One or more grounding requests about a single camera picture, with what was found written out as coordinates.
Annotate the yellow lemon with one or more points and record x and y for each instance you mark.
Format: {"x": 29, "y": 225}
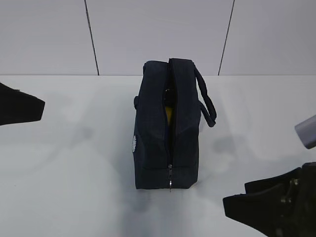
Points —
{"x": 170, "y": 115}

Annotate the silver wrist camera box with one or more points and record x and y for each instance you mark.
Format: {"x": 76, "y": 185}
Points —
{"x": 306, "y": 132}

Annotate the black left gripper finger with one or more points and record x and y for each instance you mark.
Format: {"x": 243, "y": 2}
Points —
{"x": 19, "y": 107}

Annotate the dark navy insulated lunch bag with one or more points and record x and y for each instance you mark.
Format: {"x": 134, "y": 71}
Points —
{"x": 168, "y": 157}

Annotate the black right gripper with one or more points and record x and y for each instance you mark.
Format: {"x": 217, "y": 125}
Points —
{"x": 278, "y": 206}

